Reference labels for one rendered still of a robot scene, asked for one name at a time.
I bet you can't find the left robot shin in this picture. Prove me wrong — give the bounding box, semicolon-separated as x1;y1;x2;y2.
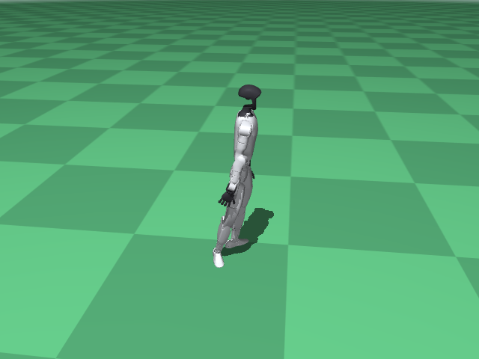
231;211;245;242

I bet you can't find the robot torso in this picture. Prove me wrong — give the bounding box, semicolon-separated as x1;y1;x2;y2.
230;110;258;183

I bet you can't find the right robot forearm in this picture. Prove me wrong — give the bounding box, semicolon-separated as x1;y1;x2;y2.
228;156;245;191

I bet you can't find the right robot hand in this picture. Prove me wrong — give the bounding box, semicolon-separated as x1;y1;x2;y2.
219;183;237;207

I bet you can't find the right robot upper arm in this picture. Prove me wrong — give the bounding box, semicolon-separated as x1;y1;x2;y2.
234;121;252;163

